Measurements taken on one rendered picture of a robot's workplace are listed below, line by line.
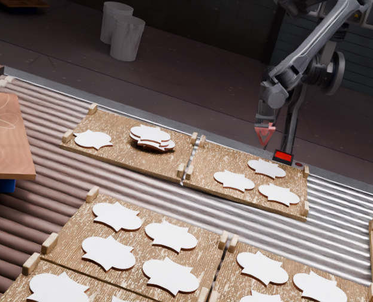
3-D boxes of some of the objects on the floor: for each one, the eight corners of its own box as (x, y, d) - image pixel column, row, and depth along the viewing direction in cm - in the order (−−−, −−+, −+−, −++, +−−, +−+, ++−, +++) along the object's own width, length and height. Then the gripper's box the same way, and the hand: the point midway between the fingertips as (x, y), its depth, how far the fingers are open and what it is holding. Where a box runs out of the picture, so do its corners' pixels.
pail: (130, 47, 605) (137, 12, 589) (102, 45, 592) (108, 8, 576) (122, 38, 629) (128, 3, 612) (94, 35, 615) (100, -1, 599)
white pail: (102, 56, 563) (110, 18, 547) (113, 48, 590) (119, 12, 574) (132, 65, 561) (140, 27, 545) (141, 56, 588) (149, 20, 572)
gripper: (277, 105, 192) (273, 149, 198) (277, 92, 205) (273, 133, 211) (256, 103, 193) (252, 147, 199) (258, 90, 206) (254, 132, 212)
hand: (263, 138), depth 205 cm, fingers open, 9 cm apart
